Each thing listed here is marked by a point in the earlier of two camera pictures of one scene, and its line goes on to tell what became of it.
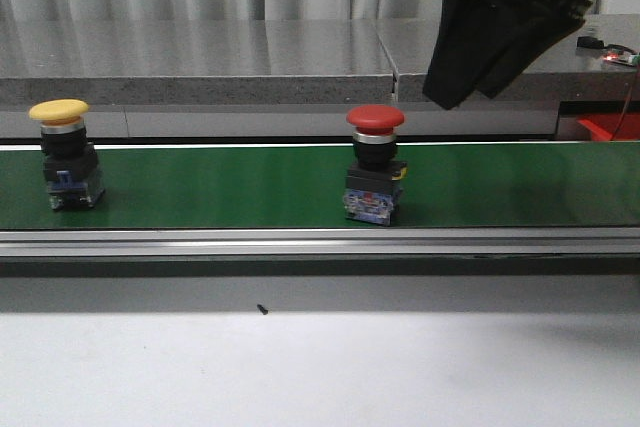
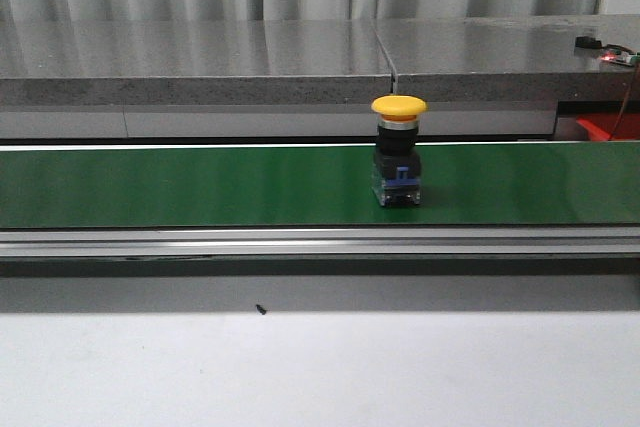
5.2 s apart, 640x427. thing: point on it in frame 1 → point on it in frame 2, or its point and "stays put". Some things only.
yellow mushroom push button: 70,161 → 397,167
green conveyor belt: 465,186 stays put
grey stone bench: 338,77 stays put
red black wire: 626,105 stays put
